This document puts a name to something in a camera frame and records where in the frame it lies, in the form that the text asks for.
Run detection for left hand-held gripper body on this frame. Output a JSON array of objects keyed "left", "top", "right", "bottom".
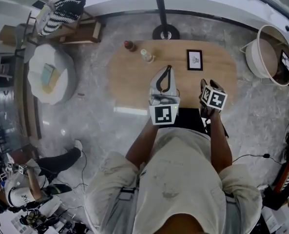
[{"left": 148, "top": 94, "right": 181, "bottom": 126}]

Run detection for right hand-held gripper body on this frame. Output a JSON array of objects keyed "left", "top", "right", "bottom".
[{"left": 200, "top": 85, "right": 228, "bottom": 118}]

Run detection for black framed picture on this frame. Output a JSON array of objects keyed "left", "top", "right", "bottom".
[{"left": 186, "top": 49, "right": 204, "bottom": 72}]

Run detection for person's right forearm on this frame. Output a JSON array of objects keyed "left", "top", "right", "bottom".
[{"left": 209, "top": 111, "right": 233, "bottom": 174}]

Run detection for person's left forearm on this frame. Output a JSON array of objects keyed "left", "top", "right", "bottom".
[{"left": 125, "top": 122, "right": 159, "bottom": 170}]

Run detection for wooden coffee table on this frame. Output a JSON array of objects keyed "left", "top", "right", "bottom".
[{"left": 106, "top": 39, "right": 238, "bottom": 112}]

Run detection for person's right hand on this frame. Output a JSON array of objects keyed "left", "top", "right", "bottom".
[{"left": 198, "top": 78, "right": 225, "bottom": 99}]

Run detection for person's black trouser leg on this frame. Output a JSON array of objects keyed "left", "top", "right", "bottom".
[{"left": 173, "top": 107, "right": 210, "bottom": 134}]

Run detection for clear water bottle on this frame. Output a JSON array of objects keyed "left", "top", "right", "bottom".
[{"left": 140, "top": 48, "right": 156, "bottom": 63}]

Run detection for round white side table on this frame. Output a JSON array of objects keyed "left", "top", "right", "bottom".
[{"left": 240, "top": 24, "right": 289, "bottom": 87}]

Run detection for person's white t-shirt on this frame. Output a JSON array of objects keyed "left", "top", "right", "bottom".
[{"left": 84, "top": 127, "right": 263, "bottom": 234}]

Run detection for black floor lamp stand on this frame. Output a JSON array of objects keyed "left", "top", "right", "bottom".
[{"left": 152, "top": 0, "right": 181, "bottom": 40}]

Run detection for small black-framed picture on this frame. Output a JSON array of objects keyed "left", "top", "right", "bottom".
[{"left": 280, "top": 49, "right": 289, "bottom": 72}]

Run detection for wooden chair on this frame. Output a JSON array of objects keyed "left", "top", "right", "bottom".
[{"left": 24, "top": 0, "right": 102, "bottom": 45}]

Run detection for white round armchair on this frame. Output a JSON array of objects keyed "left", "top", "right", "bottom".
[{"left": 27, "top": 44, "right": 77, "bottom": 106}]

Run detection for teal book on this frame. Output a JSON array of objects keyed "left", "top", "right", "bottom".
[{"left": 41, "top": 63, "right": 55, "bottom": 86}]

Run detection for black and white striped cushion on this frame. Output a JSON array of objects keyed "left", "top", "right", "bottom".
[{"left": 38, "top": 0, "right": 86, "bottom": 36}]

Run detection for black power cable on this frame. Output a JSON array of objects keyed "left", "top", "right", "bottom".
[{"left": 231, "top": 153, "right": 285, "bottom": 167}]

